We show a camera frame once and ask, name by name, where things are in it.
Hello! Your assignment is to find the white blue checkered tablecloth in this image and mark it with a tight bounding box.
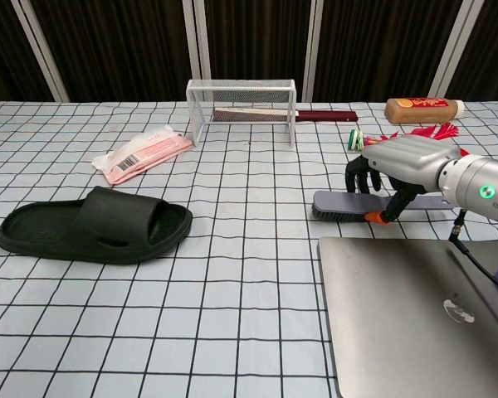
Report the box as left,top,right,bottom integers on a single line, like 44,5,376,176
0,99,498,398

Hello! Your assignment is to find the pink packet with barcode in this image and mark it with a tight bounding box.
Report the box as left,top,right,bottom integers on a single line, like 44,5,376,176
91,126,194,186

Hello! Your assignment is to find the white wire mesh rack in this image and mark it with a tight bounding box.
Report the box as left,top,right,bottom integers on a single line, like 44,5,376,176
186,79,297,147

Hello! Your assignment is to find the red handled knife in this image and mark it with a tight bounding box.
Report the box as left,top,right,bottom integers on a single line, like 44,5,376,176
212,106,359,124

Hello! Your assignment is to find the black rubber slipper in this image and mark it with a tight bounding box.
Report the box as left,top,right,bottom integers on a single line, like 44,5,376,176
0,186,194,265

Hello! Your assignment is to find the white screen frame post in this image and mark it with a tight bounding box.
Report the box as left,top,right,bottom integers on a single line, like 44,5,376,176
427,0,481,100
301,0,330,103
10,0,70,103
181,0,212,103

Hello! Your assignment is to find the silver laptop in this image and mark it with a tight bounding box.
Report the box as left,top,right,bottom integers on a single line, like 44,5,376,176
317,235,498,398

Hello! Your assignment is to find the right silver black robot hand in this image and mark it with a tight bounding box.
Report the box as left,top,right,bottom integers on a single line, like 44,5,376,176
344,134,461,227

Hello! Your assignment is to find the grey cleaning brush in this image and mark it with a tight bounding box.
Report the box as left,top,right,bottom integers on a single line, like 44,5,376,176
311,190,456,223

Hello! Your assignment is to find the red yellow feather shuttlecock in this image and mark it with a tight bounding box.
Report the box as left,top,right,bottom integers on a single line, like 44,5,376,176
348,123,460,153

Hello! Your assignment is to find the brown bottle with red label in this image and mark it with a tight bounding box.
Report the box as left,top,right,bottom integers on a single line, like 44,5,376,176
383,97,466,125

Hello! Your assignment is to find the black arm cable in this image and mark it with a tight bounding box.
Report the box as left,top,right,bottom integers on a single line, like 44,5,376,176
450,209,498,302

